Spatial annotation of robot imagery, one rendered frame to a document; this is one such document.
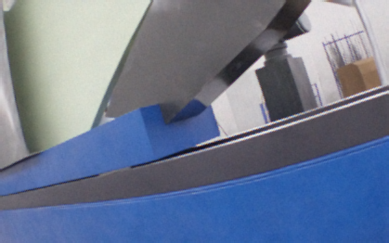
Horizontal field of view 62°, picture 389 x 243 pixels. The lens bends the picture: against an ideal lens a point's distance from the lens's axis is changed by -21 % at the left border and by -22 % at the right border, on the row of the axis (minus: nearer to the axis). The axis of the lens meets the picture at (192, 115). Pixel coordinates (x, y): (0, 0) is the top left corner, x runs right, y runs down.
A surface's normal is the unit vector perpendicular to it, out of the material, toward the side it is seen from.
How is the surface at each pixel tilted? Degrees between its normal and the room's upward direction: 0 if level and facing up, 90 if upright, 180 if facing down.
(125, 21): 90
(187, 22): 90
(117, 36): 90
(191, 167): 90
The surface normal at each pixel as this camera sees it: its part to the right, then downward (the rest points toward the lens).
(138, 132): -0.60, 0.17
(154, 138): 0.74, -0.26
